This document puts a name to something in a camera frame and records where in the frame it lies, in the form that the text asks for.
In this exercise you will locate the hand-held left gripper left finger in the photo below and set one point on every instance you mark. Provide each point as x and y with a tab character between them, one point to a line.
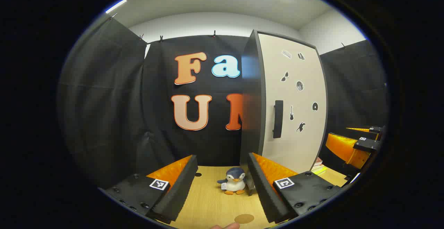
180	187

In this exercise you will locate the penguin plush toy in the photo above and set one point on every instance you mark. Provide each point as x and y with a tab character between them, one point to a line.
234	182

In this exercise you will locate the round brown coaster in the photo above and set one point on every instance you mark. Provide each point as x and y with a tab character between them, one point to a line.
244	219

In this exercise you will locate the white cabinet door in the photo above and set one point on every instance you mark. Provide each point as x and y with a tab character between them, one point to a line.
298	145

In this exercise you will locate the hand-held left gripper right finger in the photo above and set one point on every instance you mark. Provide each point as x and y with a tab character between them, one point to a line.
263	191

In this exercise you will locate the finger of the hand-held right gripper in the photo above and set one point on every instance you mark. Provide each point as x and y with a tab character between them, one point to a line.
377	130
367	145

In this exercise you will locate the black table clamp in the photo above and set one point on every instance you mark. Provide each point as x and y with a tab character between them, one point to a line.
347	179

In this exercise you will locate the ceiling light strip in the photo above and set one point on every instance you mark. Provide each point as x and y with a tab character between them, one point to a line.
116	6

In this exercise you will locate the brown cover book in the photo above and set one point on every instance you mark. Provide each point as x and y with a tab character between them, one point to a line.
317	161

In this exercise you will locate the yellow book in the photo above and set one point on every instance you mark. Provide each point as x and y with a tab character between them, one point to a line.
319	170

